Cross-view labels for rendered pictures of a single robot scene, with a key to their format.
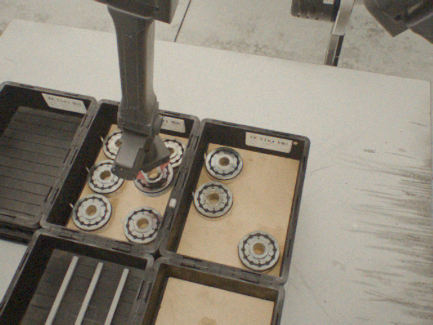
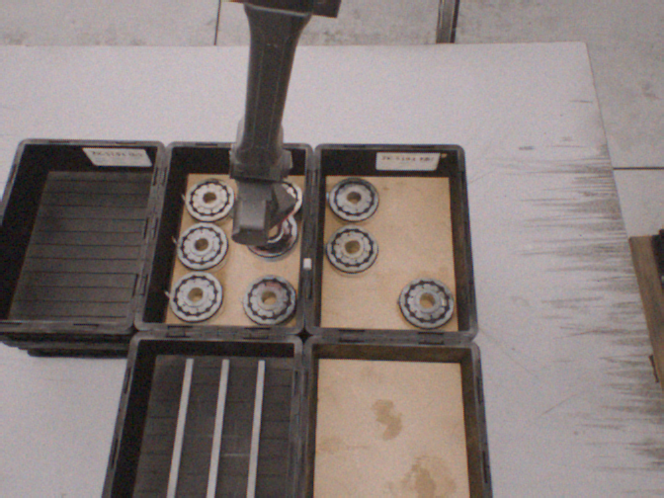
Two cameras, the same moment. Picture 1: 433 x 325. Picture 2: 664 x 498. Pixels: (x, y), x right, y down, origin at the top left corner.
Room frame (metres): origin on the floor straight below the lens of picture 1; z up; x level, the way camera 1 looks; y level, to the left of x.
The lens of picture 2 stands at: (0.05, 0.15, 1.90)
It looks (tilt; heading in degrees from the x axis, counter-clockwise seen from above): 65 degrees down; 350
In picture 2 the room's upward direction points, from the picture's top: 5 degrees counter-clockwise
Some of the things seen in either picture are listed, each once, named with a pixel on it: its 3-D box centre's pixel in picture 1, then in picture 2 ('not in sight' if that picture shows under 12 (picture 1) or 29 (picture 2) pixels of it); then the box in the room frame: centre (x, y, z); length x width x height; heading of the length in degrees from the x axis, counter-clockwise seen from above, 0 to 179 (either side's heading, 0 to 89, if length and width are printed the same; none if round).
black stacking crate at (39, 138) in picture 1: (27, 157); (85, 241); (0.66, 0.52, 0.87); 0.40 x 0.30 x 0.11; 164
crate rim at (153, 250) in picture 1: (125, 169); (230, 232); (0.57, 0.24, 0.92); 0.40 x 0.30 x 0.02; 164
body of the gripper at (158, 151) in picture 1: (144, 149); (260, 201); (0.55, 0.17, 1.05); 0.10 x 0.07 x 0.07; 117
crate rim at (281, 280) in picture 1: (239, 193); (388, 235); (0.49, -0.05, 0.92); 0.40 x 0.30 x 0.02; 164
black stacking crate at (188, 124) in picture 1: (129, 179); (235, 244); (0.57, 0.24, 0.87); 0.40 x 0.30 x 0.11; 164
